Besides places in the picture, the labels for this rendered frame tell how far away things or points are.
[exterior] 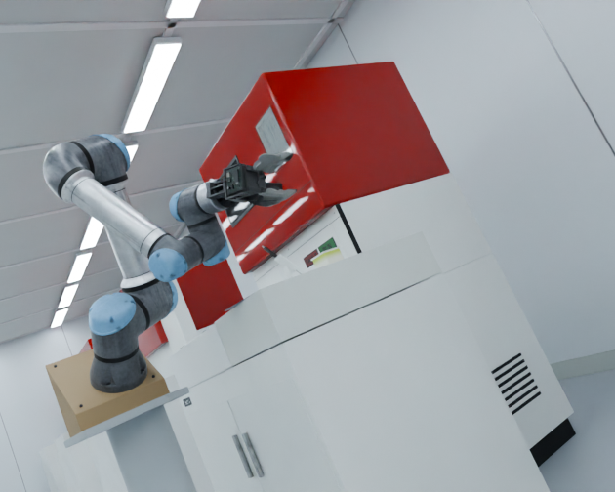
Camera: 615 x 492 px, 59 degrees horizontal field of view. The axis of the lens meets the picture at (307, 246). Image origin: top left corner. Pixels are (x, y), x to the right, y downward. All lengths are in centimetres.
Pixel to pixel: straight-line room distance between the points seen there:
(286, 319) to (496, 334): 118
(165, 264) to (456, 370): 91
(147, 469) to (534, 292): 251
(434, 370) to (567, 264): 178
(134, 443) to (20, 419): 820
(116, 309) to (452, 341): 96
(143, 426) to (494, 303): 150
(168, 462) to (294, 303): 53
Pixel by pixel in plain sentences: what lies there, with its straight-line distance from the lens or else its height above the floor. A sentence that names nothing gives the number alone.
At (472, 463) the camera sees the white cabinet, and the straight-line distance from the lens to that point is 169.
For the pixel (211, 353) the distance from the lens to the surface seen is 182.
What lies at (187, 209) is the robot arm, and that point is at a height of 119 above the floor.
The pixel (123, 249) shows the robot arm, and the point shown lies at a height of 122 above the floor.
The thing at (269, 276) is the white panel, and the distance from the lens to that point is 260.
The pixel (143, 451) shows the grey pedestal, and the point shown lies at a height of 71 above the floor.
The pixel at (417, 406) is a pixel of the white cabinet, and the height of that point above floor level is 51.
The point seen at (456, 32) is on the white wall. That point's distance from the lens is 350.
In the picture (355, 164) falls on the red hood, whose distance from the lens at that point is 223.
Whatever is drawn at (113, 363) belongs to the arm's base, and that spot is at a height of 95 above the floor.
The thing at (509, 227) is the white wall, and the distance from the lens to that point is 342.
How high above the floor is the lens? 79
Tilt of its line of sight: 9 degrees up
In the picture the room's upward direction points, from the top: 24 degrees counter-clockwise
